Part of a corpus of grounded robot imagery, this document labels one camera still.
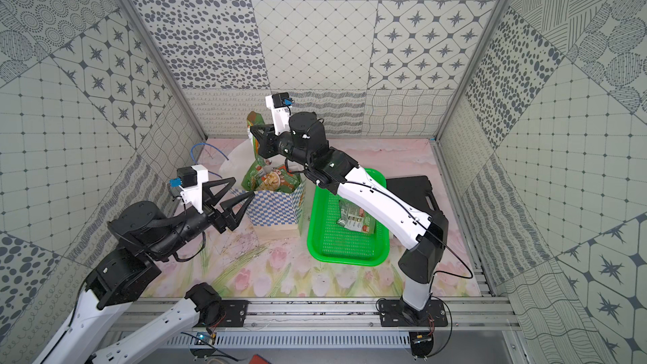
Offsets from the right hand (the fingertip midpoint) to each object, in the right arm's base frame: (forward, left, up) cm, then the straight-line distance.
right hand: (252, 132), depth 63 cm
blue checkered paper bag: (-9, -2, -27) cm, 28 cm away
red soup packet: (+9, 0, -32) cm, 33 cm away
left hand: (-14, 0, -1) cm, 14 cm away
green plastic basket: (-11, -19, -44) cm, 49 cm away
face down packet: (-2, -28, -42) cm, 50 cm away
